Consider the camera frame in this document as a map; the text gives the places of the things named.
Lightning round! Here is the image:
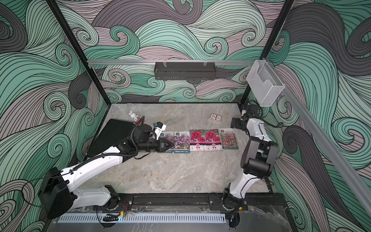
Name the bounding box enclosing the aluminium rail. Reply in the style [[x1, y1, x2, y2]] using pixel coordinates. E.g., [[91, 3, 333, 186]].
[[87, 59, 255, 66], [265, 60, 371, 215]]

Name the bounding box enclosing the pink small case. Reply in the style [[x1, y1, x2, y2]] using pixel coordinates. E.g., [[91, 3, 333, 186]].
[[138, 116, 145, 124]]

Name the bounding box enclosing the aluminium rail back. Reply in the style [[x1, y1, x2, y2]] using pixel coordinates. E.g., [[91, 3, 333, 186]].
[[87, 59, 255, 66]]

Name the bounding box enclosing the clear plastic wall holder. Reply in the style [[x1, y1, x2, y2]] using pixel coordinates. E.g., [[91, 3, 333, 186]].
[[246, 60, 285, 107]]

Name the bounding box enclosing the aluminium rail right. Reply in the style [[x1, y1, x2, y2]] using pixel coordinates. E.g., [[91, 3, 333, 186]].
[[265, 60, 371, 215]]

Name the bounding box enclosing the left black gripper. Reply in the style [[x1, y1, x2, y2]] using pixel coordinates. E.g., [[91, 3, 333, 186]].
[[137, 138, 174, 153]]

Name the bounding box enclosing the pink carnation seed packet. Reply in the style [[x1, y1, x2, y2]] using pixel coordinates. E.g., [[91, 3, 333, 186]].
[[189, 130, 206, 152]]

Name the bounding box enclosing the white slotted cable duct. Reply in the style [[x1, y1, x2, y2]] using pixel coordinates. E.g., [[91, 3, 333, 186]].
[[58, 213, 227, 224]]

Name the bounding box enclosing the black wall tray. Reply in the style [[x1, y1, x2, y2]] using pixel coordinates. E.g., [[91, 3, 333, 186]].
[[154, 62, 216, 81]]

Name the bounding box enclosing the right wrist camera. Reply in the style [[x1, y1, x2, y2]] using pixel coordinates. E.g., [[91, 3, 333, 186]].
[[241, 103, 257, 119]]

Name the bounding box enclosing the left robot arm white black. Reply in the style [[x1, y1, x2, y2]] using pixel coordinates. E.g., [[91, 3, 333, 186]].
[[38, 138, 174, 219]]

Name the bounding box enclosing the pink flower packet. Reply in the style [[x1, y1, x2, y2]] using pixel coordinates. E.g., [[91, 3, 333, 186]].
[[205, 129, 223, 151]]

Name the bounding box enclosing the purple flower seed packet back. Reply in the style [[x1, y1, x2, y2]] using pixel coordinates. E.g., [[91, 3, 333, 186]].
[[173, 131, 190, 154]]

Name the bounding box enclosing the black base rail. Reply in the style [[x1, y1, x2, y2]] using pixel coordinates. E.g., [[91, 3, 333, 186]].
[[54, 192, 288, 212]]

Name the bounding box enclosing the small red white card box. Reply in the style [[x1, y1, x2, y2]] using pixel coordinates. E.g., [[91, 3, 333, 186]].
[[209, 114, 222, 123]]

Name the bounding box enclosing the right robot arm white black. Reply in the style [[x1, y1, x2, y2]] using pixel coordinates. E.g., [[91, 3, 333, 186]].
[[222, 118, 278, 211]]

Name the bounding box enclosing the white rabbit figurine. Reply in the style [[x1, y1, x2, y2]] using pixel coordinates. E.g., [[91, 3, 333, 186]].
[[129, 111, 138, 122]]

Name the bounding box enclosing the red flower green seed packet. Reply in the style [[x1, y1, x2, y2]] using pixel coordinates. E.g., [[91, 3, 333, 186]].
[[219, 128, 239, 149]]

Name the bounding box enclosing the purple flower seed packet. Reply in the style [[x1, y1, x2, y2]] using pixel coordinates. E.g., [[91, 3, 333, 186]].
[[173, 131, 190, 154], [159, 131, 174, 153]]

